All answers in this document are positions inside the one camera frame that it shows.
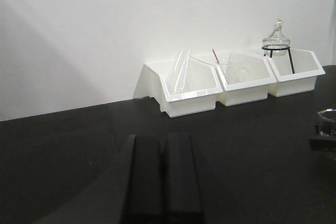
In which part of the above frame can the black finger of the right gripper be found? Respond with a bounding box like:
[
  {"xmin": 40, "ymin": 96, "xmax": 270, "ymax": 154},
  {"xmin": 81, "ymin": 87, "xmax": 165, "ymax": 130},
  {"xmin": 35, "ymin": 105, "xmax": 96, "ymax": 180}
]
[{"xmin": 309, "ymin": 135, "xmax": 335, "ymax": 160}]

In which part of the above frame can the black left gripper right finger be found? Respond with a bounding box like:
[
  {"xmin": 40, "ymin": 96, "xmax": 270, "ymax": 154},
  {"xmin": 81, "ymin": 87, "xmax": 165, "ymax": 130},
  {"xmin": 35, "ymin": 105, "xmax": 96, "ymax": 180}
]
[{"xmin": 163, "ymin": 134, "xmax": 204, "ymax": 223}]

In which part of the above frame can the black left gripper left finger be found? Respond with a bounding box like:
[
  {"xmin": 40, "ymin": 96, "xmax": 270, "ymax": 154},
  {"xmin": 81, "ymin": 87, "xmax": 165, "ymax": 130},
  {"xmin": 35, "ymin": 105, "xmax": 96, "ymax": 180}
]
[{"xmin": 123, "ymin": 136, "xmax": 164, "ymax": 223}]

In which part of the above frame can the clear glass beaker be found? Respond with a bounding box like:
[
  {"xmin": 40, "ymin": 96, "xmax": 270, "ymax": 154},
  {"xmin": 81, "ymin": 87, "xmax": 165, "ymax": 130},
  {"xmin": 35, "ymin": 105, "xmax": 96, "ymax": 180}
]
[{"xmin": 316, "ymin": 108, "xmax": 335, "ymax": 140}]

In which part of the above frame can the white right storage bin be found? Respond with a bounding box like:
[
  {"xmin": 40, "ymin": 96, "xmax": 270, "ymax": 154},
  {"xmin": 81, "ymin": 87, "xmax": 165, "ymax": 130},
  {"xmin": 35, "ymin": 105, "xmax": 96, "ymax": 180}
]
[{"xmin": 266, "ymin": 49, "xmax": 325, "ymax": 97}]

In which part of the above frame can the white storage bin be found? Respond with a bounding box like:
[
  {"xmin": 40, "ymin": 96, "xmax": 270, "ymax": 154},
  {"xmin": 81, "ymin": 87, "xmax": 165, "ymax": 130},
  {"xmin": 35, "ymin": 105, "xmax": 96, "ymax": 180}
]
[
  {"xmin": 193, "ymin": 50, "xmax": 277, "ymax": 108},
  {"xmin": 266, "ymin": 49, "xmax": 325, "ymax": 97},
  {"xmin": 133, "ymin": 58, "xmax": 223, "ymax": 118}
]

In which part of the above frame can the white middle storage bin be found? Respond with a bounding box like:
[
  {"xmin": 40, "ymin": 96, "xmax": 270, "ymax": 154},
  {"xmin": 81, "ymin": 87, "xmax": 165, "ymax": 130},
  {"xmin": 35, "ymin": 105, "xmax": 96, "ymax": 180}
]
[{"xmin": 193, "ymin": 50, "xmax": 277, "ymax": 108}]

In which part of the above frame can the glass alcohol lamp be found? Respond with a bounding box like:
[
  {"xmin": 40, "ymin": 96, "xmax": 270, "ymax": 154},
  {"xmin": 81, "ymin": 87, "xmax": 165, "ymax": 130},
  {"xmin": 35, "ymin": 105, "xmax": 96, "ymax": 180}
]
[{"xmin": 262, "ymin": 19, "xmax": 290, "ymax": 57}]

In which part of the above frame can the white left storage bin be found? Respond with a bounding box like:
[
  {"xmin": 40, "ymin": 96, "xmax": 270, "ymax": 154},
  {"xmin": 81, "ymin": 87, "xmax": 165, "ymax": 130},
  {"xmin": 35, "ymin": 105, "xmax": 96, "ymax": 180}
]
[{"xmin": 133, "ymin": 58, "xmax": 223, "ymax": 118}]

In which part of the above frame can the red thin stirring rod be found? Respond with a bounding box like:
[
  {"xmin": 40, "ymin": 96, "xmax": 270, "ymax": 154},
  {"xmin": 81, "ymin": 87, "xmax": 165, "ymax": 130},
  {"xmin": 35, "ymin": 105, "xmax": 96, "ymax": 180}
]
[{"xmin": 212, "ymin": 49, "xmax": 220, "ymax": 64}]

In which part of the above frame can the clear glass tube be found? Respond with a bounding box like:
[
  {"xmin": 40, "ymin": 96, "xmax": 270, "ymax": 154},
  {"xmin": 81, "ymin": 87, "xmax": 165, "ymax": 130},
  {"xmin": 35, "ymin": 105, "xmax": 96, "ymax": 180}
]
[{"xmin": 170, "ymin": 49, "xmax": 191, "ymax": 93}]

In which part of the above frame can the black wire tripod stand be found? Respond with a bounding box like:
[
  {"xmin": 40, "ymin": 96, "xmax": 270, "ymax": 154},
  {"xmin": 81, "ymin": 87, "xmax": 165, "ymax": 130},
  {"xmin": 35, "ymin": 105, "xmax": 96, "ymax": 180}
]
[{"xmin": 261, "ymin": 44, "xmax": 295, "ymax": 74}]

